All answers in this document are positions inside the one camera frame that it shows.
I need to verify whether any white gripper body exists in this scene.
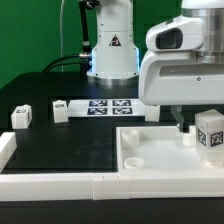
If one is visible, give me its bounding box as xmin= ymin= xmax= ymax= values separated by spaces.
xmin=139 ymin=51 xmax=224 ymax=105

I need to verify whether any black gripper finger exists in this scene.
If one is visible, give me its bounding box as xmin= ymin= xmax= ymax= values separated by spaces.
xmin=171 ymin=105 xmax=184 ymax=132

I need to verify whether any white square tabletop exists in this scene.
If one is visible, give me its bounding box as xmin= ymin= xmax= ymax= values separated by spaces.
xmin=116 ymin=126 xmax=224 ymax=170

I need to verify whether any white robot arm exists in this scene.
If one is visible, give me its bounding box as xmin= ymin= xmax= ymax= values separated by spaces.
xmin=87 ymin=0 xmax=224 ymax=124

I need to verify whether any white sheet with fiducial tags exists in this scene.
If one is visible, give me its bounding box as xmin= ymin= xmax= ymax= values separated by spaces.
xmin=68 ymin=99 xmax=145 ymax=117

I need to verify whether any white U-shaped obstacle fence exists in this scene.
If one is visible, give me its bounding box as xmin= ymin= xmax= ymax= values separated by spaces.
xmin=0 ymin=132 xmax=224 ymax=201

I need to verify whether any black cable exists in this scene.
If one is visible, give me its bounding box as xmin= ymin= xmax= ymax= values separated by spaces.
xmin=42 ymin=0 xmax=100 ymax=73

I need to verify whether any white cable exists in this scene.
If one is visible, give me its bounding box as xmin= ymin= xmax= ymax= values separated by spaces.
xmin=59 ymin=0 xmax=66 ymax=72

